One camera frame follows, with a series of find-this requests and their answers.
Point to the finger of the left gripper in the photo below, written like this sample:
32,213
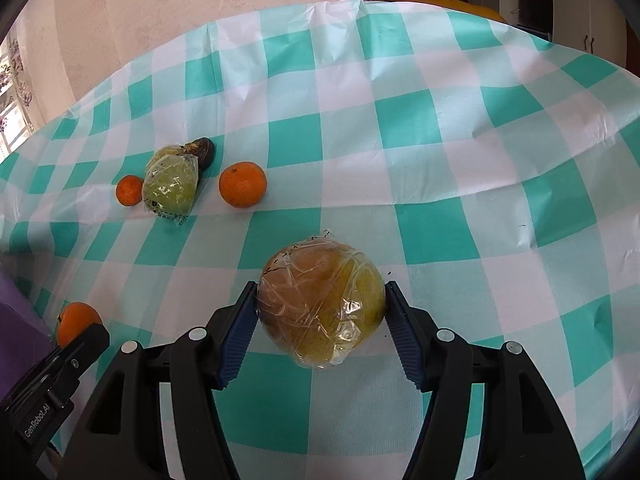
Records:
84,349

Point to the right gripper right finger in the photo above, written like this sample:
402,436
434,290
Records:
523,435

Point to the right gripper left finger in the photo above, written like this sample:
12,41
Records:
120,432

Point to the small orange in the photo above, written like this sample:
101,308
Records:
128,190

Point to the green fruit front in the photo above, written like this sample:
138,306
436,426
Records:
170,184

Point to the large yellow-brown fruit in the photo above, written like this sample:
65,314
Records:
319,299

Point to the purple cardboard box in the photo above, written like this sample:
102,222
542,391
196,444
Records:
24,339

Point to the wrapped yellow-green fruit back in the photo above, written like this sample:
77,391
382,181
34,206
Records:
172,149

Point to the dark mangosteen back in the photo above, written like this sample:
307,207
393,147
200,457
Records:
204,150

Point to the window with lattice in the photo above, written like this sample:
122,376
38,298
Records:
15,98

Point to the teal white checkered tablecloth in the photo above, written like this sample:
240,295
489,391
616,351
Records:
492,175

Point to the yellow sofa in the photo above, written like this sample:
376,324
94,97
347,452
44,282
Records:
461,6

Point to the white cabinet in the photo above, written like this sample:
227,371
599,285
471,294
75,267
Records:
594,26

